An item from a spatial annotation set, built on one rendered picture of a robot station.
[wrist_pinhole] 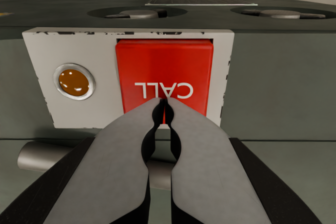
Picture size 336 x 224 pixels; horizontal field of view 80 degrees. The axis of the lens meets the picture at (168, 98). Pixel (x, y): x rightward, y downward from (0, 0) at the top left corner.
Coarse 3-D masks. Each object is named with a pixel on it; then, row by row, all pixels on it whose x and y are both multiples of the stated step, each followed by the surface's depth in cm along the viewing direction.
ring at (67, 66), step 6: (60, 66) 14; (66, 66) 14; (72, 66) 14; (78, 66) 14; (54, 72) 14; (60, 72) 14; (84, 72) 14; (54, 78) 14; (90, 78) 14; (54, 84) 14; (90, 84) 14; (60, 90) 14; (90, 90) 14; (66, 96) 15; (72, 96) 15; (78, 96) 15; (84, 96) 15
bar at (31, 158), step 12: (24, 144) 16; (36, 144) 16; (48, 144) 17; (24, 156) 16; (36, 156) 16; (48, 156) 16; (60, 156) 16; (24, 168) 16; (36, 168) 16; (48, 168) 16; (156, 168) 17; (168, 168) 17; (156, 180) 17; (168, 180) 17
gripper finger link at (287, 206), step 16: (240, 144) 8; (240, 160) 7; (256, 160) 7; (256, 176) 7; (272, 176) 7; (256, 192) 6; (272, 192) 6; (288, 192) 6; (272, 208) 6; (288, 208) 6; (304, 208) 6
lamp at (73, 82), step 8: (64, 72) 14; (72, 72) 14; (80, 72) 14; (64, 80) 14; (72, 80) 14; (80, 80) 14; (64, 88) 14; (72, 88) 14; (80, 88) 14; (88, 88) 14
